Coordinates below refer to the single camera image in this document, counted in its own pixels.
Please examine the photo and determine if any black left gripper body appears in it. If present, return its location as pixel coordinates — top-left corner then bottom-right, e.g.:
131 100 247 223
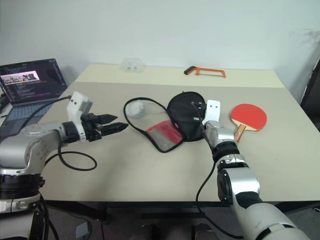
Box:
81 112 105 143

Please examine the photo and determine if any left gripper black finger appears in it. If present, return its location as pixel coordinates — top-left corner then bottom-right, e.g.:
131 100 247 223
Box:
98 114 119 125
99 122 130 138

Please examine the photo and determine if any black paddle case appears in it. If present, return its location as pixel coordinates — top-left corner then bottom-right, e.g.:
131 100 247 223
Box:
123 90 209 154

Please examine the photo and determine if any red table tennis paddle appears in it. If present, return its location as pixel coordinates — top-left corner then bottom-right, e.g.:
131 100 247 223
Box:
229 103 268 144

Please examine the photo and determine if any orange hacksaw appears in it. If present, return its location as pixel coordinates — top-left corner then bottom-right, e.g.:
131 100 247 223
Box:
183 66 227 79

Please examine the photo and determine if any clear plastic container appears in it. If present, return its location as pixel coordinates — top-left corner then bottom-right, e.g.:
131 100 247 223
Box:
119 57 146 74

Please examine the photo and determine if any open grey laptop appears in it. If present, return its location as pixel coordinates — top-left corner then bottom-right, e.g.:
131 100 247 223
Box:
0 58 69 137

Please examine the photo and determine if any small grey box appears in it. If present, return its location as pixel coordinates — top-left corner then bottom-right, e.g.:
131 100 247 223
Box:
76 222 91 238

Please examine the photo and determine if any dark rounded foot shape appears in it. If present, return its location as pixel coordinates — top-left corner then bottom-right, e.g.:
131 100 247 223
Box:
191 222 216 240

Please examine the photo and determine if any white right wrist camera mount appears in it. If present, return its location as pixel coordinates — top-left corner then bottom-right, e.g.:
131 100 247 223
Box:
201 99 222 125

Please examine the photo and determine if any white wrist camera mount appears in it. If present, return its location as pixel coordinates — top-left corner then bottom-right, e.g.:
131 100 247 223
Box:
66 91 94 142
201 99 222 125

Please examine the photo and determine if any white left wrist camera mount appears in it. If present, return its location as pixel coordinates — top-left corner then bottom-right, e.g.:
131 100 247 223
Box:
66 91 94 142

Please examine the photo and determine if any grey white plush toy keychain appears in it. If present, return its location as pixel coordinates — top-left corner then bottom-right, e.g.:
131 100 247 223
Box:
124 101 147 120

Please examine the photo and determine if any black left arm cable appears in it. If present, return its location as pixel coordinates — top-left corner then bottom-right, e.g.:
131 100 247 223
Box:
21 95 98 172

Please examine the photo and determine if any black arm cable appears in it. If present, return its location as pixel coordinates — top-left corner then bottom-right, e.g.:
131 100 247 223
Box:
191 100 245 240
21 95 98 172

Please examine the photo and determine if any black table frame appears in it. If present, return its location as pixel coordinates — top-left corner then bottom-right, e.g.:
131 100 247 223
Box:
47 199 320 221

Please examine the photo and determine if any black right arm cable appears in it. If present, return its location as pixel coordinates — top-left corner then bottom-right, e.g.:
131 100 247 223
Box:
191 100 245 240

